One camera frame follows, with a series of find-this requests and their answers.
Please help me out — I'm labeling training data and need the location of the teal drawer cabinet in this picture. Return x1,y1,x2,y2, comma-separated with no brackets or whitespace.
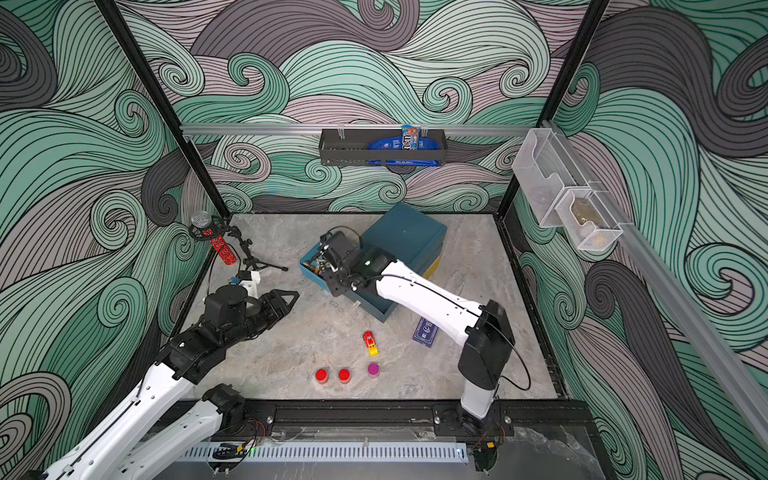
335,202,449,323

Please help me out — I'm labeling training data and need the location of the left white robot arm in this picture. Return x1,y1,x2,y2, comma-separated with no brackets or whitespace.
26,285,300,479

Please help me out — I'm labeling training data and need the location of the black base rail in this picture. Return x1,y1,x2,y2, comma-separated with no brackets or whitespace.
245,399,592,439

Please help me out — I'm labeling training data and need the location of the clear wall bin small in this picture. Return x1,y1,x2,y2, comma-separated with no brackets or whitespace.
555,188,622,253

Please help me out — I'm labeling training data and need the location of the clear wall bin large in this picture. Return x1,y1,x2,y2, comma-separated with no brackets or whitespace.
513,128,588,228

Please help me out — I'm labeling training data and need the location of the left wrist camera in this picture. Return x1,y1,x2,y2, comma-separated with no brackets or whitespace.
230,270,261,298

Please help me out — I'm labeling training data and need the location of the blue playing card box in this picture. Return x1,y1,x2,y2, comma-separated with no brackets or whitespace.
412,317,439,348

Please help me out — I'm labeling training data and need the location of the blue snack packet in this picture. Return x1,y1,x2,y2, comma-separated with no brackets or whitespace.
366,125,445,167

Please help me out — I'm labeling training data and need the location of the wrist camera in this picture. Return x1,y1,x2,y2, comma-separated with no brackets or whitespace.
230,270,261,298
320,231,360,267

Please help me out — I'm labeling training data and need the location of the aluminium wall rail back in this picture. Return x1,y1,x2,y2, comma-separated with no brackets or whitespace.
180,122,533,137

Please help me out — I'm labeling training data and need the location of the red paint can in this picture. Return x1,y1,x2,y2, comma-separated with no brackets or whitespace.
315,368,329,385
338,368,351,384

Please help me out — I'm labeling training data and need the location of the aluminium wall rail right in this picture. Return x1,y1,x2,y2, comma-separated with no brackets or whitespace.
542,120,767,447

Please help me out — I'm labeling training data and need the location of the purple paint can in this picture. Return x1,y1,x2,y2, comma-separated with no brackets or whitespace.
367,362,380,378

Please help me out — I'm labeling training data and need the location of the aluminium wall rail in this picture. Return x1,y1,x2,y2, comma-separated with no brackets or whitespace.
180,122,533,137
542,120,767,447

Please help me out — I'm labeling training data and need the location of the black tripod with red microphone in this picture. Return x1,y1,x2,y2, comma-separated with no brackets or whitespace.
189,211,288,283

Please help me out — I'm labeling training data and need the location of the red yellow toy car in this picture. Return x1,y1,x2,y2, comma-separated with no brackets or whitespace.
362,331,379,357

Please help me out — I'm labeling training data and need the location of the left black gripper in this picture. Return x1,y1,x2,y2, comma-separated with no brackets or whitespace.
221,288,298,350

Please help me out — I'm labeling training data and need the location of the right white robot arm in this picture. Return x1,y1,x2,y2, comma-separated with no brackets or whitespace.
315,231,514,435

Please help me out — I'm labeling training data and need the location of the blue tray of hardware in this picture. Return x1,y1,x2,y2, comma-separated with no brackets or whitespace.
299,241,333,292

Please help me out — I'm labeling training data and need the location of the black wall basket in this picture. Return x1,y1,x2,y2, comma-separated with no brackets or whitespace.
318,127,448,167

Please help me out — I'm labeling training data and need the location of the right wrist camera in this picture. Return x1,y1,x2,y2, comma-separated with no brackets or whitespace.
320,231,360,267

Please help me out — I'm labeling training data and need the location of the white slotted cable duct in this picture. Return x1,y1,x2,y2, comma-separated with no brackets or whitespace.
177,441,469,464

